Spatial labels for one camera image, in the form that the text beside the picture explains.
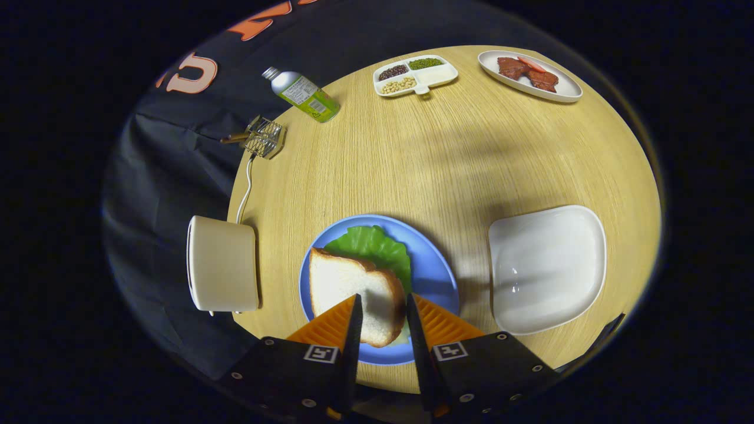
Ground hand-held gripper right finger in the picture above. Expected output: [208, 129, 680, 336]
[405, 293, 561, 420]

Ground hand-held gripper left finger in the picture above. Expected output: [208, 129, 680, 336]
[218, 294, 364, 422]

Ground toasted bread slice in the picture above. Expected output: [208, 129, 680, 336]
[309, 247, 407, 348]

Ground green lettuce leaf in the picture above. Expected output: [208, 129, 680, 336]
[324, 226, 413, 295]

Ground blue plate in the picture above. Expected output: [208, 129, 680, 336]
[299, 214, 460, 366]

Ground cream toaster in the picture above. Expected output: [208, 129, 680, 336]
[187, 216, 260, 314]

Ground white square plate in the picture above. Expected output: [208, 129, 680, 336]
[488, 205, 607, 336]

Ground silver bottle green label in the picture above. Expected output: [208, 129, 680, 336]
[262, 67, 341, 124]

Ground white divided snack tray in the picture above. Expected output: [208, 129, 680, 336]
[373, 55, 459, 98]

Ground brown meat piece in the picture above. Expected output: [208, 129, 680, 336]
[497, 57, 531, 81]
[527, 69, 559, 93]

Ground white oval meat plate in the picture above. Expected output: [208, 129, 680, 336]
[477, 50, 584, 104]

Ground white toaster cable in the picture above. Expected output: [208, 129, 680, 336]
[236, 153, 255, 224]

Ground metal wire basket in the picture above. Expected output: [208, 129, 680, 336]
[244, 115, 286, 160]

